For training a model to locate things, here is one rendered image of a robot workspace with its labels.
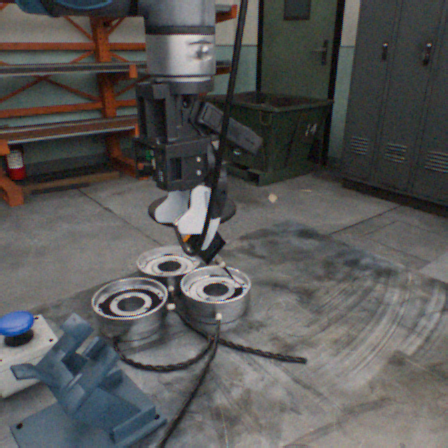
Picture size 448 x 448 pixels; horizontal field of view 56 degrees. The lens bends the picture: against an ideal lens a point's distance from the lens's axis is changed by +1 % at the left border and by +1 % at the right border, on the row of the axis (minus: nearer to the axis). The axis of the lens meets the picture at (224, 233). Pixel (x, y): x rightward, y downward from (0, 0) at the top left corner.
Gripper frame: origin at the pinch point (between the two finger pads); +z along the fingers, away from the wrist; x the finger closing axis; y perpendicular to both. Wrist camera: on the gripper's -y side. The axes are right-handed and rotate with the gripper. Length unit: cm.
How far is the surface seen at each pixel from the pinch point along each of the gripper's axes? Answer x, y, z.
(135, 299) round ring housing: -7.3, 6.9, 10.8
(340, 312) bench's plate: 12.8, -16.0, 13.2
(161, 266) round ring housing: -13.4, -1.7, 11.0
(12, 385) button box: -2.8, 25.5, 12.0
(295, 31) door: -262, -329, -31
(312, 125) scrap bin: -192, -277, 44
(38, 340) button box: -4.3, 21.5, 8.6
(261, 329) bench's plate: 7.9, -4.2, 13.2
